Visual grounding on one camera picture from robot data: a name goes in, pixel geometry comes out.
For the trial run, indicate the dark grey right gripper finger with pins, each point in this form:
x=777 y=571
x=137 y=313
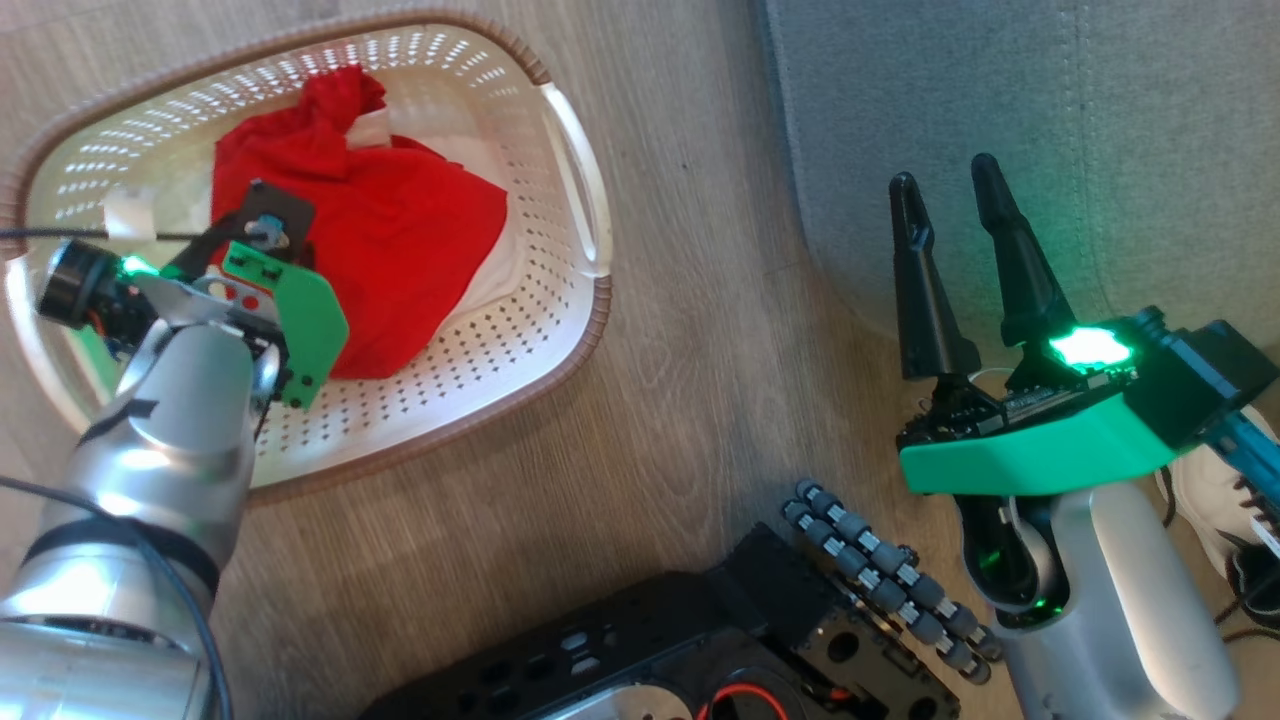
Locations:
x=1022 y=270
x=928 y=300

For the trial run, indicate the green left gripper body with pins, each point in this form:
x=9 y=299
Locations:
x=312 y=325

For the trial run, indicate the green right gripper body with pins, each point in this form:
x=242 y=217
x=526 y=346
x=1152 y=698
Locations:
x=1030 y=455

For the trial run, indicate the red cloth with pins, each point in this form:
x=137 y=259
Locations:
x=410 y=230

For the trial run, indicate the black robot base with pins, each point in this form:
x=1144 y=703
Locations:
x=700 y=640

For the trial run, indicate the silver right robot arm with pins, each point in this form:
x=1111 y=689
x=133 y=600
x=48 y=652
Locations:
x=1120 y=600

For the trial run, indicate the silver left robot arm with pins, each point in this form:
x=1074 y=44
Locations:
x=160 y=450

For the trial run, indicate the grey fabric sofa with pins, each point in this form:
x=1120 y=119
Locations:
x=1150 y=150

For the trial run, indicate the white perforated laundry basket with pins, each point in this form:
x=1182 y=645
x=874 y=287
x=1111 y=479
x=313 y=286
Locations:
x=480 y=330

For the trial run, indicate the white sneaker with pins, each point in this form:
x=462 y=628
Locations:
x=1205 y=490

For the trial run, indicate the grey roller omni wheel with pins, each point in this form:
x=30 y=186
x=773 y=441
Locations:
x=885 y=575

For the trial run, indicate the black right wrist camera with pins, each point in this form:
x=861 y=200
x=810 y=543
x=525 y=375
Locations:
x=1205 y=375

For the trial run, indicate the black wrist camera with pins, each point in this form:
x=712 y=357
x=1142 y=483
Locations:
x=78 y=285
x=1205 y=375

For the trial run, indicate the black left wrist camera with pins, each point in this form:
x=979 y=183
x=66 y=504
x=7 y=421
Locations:
x=78 y=285

